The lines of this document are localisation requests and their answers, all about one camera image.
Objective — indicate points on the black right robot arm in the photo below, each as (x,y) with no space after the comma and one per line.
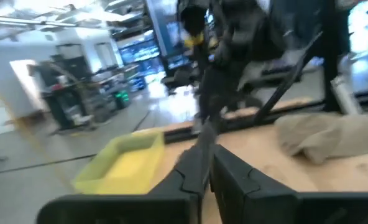
(243,37)

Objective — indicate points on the dark shelving rack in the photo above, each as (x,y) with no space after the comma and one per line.
(140,46)

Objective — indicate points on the khaki baseball cap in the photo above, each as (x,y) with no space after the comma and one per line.
(327,137)

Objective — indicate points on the black workbench cart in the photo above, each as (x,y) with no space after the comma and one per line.
(69,102)

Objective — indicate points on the yellow tag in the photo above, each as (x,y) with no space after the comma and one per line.
(194,40)

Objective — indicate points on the yellow plastic bin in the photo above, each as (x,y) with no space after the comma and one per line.
(125,168)

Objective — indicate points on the silver aluminium bar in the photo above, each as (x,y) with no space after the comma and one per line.
(345,96)

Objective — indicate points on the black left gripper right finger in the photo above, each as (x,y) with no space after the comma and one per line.
(264,205)

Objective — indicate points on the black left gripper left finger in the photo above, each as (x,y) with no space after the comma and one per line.
(171,205)

